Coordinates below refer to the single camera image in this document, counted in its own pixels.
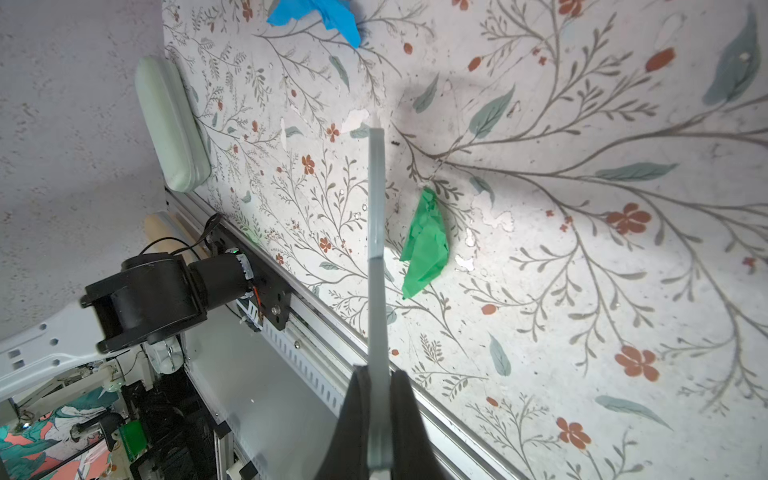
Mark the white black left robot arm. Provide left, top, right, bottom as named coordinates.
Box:
left=1, top=253, right=254, bottom=400

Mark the green paper scrap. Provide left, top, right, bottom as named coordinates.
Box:
left=400, top=187, right=450, bottom=299

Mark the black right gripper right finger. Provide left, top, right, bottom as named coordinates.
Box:
left=390, top=370, right=446, bottom=480

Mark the pale green soap bar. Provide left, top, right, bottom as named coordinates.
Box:
left=135, top=56, right=211, bottom=193

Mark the blue paper scrap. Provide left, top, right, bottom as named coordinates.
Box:
left=267, top=0, right=361, bottom=48

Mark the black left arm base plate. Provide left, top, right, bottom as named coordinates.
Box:
left=208, top=224, right=293, bottom=332

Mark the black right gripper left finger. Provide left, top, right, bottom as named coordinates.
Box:
left=315, top=366, right=371, bottom=480

